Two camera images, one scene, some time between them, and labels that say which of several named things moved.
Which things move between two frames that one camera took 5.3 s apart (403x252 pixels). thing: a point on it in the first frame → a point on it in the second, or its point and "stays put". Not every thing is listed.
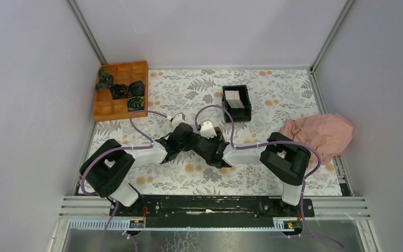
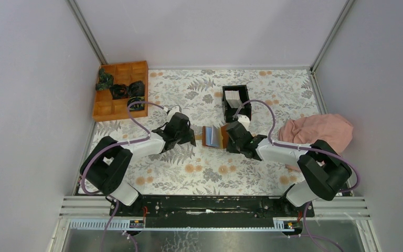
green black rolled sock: x=136 y=103 stays put
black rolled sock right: x=136 y=88 stays put
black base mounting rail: x=213 y=209 stays put
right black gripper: x=218 y=139 → x=230 y=148
